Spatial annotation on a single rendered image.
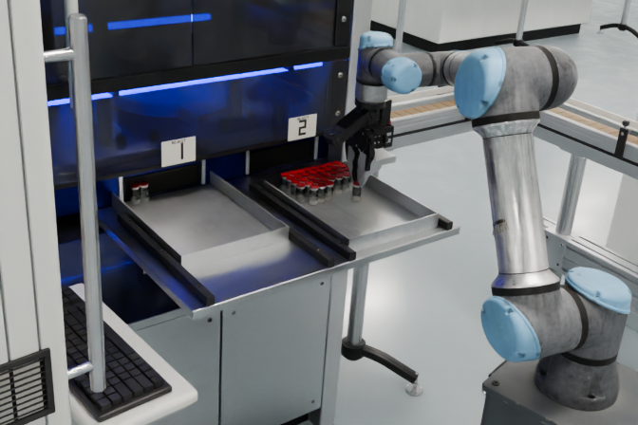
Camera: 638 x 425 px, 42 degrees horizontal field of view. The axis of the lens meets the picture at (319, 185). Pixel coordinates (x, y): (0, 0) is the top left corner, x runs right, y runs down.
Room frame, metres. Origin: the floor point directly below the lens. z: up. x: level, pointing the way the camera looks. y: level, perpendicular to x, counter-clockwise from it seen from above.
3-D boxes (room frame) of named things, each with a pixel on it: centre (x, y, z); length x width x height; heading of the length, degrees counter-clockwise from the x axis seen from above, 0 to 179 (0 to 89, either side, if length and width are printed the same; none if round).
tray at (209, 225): (1.66, 0.26, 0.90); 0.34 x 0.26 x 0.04; 38
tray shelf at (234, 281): (1.71, 0.09, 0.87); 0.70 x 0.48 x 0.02; 128
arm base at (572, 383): (1.28, -0.51, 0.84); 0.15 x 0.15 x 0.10
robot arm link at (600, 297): (1.28, -0.50, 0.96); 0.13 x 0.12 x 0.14; 115
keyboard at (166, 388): (1.26, 0.41, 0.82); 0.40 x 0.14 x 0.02; 42
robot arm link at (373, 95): (1.84, -0.10, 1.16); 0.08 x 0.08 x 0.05
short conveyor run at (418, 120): (2.40, -0.27, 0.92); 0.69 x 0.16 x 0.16; 128
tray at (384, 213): (1.78, -0.07, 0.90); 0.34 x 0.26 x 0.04; 37
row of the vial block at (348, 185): (1.85, -0.02, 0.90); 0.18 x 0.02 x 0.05; 127
